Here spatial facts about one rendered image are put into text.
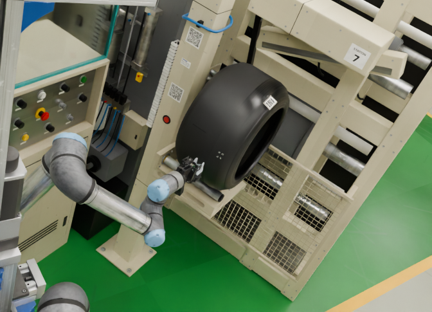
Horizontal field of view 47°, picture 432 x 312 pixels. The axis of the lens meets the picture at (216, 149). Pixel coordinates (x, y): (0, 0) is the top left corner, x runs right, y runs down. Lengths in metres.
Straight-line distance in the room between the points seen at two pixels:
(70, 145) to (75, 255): 1.46
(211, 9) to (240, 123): 0.49
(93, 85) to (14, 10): 1.54
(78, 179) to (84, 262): 1.47
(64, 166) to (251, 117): 0.79
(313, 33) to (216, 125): 0.58
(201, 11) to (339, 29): 0.58
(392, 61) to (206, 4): 0.84
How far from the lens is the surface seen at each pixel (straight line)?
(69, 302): 1.28
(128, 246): 3.05
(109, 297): 2.98
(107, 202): 1.73
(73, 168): 1.67
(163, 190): 1.85
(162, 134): 2.49
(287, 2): 2.28
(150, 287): 3.07
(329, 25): 2.23
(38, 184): 1.85
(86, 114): 2.54
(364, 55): 2.21
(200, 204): 2.41
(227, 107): 2.07
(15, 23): 0.94
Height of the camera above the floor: 2.42
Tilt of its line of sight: 35 degrees down
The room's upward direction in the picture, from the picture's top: 23 degrees clockwise
